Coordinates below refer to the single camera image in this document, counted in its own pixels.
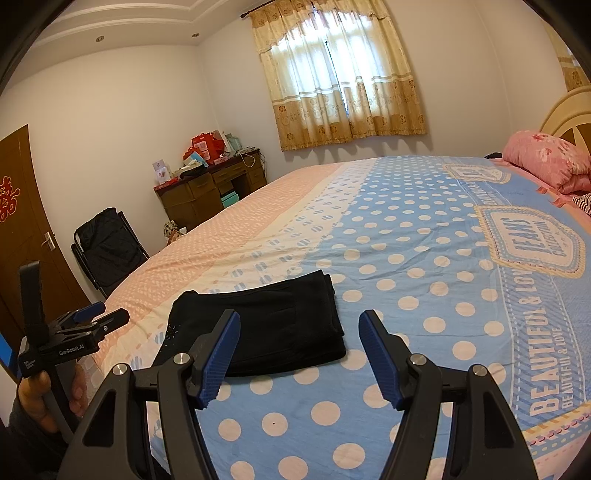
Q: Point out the red gift bag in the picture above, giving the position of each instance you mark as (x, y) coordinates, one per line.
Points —
(209, 146)

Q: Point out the cream wooden headboard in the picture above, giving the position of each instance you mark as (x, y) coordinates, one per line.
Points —
(570, 118)

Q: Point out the black curtain rod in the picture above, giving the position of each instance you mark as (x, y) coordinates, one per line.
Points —
(254, 9)

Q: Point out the beige side curtain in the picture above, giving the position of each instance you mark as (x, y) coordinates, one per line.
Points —
(573, 73)

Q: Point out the white photo card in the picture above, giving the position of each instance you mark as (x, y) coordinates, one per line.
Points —
(161, 172)

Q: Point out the brown wooden desk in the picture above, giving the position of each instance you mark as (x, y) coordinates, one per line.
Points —
(191, 201)

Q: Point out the black pants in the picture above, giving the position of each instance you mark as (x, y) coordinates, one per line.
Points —
(285, 326)

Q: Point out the beige window curtain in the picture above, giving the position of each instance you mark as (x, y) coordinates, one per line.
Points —
(337, 72)

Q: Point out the striped pillow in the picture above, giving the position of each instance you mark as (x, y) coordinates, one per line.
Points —
(583, 202)

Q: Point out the bed with patterned sheet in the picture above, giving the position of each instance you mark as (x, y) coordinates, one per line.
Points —
(469, 261)

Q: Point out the brown wooden door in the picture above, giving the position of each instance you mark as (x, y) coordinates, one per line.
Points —
(25, 237)

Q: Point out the black folding chair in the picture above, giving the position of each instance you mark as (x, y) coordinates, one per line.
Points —
(107, 250)

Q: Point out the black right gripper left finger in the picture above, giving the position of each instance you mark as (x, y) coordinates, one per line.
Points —
(142, 424)

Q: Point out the pink floral pillow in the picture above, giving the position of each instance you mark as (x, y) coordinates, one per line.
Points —
(557, 162)

